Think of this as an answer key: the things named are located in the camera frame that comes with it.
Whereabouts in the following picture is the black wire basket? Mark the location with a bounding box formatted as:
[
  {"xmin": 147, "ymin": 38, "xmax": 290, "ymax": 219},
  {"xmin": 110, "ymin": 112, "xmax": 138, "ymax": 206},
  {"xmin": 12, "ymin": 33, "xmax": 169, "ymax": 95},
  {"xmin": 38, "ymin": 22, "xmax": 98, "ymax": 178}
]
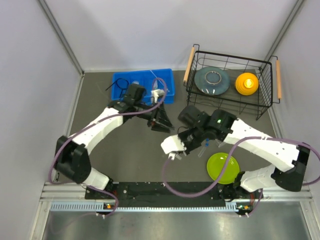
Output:
[{"xmin": 183, "ymin": 44, "xmax": 282, "ymax": 120}]

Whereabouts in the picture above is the lime green plate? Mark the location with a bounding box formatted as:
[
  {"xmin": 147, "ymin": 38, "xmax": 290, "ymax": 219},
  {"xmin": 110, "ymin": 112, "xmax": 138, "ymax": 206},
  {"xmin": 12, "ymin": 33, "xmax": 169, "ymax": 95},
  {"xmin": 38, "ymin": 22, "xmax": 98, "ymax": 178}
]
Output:
[{"xmin": 206, "ymin": 152, "xmax": 241, "ymax": 185}]

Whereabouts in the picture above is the clear plastic bag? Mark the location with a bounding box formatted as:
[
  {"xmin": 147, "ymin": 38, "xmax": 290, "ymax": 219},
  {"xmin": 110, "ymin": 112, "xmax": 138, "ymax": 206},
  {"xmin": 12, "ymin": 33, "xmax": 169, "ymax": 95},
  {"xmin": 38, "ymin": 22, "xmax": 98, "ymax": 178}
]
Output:
[{"xmin": 152, "ymin": 79, "xmax": 159, "ymax": 90}]

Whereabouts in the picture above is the blue plastic bin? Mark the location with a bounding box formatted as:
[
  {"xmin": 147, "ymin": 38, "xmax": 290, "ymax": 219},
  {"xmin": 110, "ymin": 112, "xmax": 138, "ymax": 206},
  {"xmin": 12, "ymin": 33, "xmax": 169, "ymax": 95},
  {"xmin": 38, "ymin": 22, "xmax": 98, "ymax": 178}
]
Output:
[{"xmin": 110, "ymin": 68, "xmax": 175, "ymax": 104}]

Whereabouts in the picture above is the black ring stand clamp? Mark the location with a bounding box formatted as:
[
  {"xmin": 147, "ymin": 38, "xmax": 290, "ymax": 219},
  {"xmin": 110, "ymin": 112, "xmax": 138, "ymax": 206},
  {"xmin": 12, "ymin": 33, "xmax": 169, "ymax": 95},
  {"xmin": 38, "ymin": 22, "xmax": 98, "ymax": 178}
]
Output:
[{"xmin": 105, "ymin": 77, "xmax": 129, "ymax": 99}]

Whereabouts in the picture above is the grey slotted cable duct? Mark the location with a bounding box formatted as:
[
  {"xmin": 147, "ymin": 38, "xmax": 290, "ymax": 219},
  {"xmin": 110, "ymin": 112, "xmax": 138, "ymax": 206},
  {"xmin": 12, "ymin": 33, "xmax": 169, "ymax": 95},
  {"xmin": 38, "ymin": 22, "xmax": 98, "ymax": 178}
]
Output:
[{"xmin": 49, "ymin": 199, "xmax": 243, "ymax": 213}]

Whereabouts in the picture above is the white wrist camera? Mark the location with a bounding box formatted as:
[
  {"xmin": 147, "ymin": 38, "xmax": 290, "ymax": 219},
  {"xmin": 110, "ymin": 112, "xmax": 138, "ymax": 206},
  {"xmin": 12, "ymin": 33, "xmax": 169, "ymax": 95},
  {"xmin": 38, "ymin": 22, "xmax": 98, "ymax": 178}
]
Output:
[
  {"xmin": 151, "ymin": 89, "xmax": 165, "ymax": 104},
  {"xmin": 160, "ymin": 134, "xmax": 187, "ymax": 160}
]

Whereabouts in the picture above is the orange collapsible funnel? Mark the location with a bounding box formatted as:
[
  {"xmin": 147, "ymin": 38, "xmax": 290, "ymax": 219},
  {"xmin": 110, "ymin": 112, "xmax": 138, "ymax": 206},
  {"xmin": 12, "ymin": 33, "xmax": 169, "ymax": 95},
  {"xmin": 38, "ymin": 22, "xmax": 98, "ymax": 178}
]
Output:
[{"xmin": 235, "ymin": 72, "xmax": 259, "ymax": 96}]

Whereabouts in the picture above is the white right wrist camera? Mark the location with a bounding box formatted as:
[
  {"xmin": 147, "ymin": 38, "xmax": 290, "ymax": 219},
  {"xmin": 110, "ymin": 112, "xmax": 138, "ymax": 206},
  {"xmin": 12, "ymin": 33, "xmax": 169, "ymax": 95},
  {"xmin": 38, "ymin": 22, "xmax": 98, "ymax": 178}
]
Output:
[{"xmin": 160, "ymin": 134, "xmax": 187, "ymax": 160}]

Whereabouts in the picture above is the small clear glass funnel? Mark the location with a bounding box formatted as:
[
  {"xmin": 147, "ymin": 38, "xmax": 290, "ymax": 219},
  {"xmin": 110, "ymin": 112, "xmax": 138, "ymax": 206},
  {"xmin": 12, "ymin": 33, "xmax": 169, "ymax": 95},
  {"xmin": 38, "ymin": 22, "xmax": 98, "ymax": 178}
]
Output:
[{"xmin": 150, "ymin": 70, "xmax": 165, "ymax": 90}]

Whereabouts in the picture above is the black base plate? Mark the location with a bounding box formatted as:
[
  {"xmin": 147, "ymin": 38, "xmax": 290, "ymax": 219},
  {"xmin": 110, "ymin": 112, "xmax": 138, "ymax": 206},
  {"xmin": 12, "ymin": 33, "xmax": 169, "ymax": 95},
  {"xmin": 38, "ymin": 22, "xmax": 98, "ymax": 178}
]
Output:
[{"xmin": 84, "ymin": 181, "xmax": 225, "ymax": 207}]

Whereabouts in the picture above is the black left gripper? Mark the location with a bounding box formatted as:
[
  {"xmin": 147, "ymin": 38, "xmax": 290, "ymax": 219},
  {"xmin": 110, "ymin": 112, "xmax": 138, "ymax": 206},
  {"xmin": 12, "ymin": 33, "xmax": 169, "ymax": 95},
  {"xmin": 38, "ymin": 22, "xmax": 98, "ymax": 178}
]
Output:
[{"xmin": 134, "ymin": 100, "xmax": 175, "ymax": 134}]

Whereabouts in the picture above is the blue-grey ceramic plate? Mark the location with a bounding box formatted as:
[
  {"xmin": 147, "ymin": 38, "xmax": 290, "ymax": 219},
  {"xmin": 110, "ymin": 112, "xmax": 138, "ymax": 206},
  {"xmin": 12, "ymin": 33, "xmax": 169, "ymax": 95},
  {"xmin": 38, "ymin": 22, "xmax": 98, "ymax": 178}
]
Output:
[{"xmin": 194, "ymin": 66, "xmax": 231, "ymax": 96}]

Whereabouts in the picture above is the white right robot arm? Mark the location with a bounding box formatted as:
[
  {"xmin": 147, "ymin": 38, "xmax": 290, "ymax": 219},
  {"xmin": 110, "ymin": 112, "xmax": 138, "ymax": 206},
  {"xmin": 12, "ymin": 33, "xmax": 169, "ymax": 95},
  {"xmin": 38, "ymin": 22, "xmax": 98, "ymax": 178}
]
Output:
[{"xmin": 178, "ymin": 105, "xmax": 310, "ymax": 198}]

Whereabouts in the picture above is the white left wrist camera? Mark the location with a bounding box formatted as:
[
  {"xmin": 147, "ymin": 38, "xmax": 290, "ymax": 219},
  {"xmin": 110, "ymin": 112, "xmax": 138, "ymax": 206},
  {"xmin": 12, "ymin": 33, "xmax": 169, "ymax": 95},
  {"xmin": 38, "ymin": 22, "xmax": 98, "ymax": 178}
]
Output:
[{"xmin": 151, "ymin": 89, "xmax": 165, "ymax": 104}]

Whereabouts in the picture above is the clear test tube rack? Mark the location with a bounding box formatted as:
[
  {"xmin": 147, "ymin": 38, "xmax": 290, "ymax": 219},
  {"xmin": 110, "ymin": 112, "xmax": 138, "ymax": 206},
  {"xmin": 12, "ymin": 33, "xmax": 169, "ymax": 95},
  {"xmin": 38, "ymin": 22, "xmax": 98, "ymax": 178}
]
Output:
[{"xmin": 215, "ymin": 139, "xmax": 225, "ymax": 148}]

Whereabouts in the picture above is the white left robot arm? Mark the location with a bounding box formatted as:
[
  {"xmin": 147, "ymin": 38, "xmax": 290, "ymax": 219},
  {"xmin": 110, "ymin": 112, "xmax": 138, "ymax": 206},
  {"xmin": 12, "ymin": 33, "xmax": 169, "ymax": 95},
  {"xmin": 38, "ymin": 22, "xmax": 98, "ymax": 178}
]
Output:
[{"xmin": 52, "ymin": 83, "xmax": 173, "ymax": 199}]

